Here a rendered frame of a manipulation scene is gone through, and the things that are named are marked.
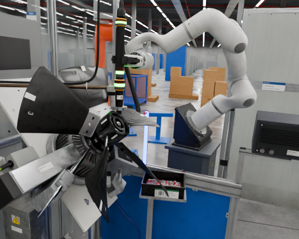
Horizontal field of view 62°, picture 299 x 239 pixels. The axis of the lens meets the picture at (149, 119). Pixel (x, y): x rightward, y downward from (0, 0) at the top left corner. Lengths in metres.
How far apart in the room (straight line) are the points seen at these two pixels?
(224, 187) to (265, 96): 1.51
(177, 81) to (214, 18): 9.10
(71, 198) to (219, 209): 0.83
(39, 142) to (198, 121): 0.97
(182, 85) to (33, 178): 9.62
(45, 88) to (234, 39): 0.82
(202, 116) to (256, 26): 1.39
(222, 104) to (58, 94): 1.00
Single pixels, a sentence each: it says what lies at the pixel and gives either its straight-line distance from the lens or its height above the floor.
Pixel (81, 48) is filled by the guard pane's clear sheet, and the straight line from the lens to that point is 2.08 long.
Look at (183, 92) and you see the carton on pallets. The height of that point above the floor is 0.23.
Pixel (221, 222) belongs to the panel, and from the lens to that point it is 1.57.
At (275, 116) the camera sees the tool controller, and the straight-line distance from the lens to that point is 1.32.
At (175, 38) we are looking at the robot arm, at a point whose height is 1.57.
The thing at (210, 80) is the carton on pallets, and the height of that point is 0.91.
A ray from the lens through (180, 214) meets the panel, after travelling 1.60.
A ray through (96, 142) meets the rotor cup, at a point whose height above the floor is 1.15.
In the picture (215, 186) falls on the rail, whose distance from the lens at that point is 1.45.
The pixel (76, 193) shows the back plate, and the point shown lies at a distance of 1.08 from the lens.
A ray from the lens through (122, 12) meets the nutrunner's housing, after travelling 1.07.
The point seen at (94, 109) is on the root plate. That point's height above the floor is 1.26.
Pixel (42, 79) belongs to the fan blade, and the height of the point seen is 1.39.
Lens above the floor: 1.47
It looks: 13 degrees down
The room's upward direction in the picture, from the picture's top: 3 degrees clockwise
